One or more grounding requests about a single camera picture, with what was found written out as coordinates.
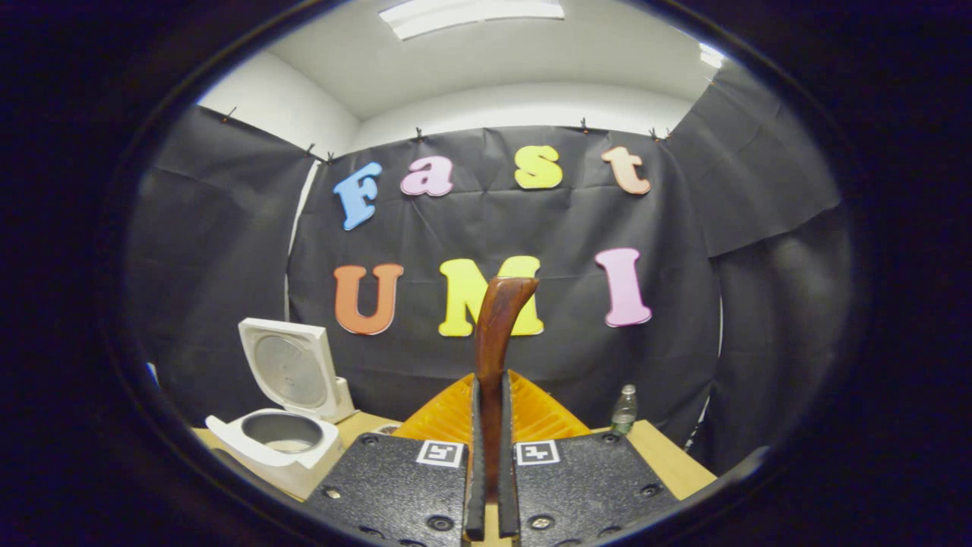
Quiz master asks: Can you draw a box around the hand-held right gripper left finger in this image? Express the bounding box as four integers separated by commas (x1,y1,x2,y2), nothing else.
306,372,487,547

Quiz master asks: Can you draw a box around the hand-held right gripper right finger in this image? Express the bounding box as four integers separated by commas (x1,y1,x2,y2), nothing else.
497,371,680,547

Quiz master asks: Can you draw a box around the brown wooden spoon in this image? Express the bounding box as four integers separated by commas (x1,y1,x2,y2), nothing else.
472,277,540,502

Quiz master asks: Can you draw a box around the white rice cooker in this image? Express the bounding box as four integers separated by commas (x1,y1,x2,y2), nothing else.
205,318,358,501

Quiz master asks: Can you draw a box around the green label water bottle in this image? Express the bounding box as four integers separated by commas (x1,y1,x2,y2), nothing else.
611,384,639,436

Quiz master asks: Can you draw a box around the long ceiling light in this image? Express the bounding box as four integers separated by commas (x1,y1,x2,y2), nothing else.
380,0,565,40

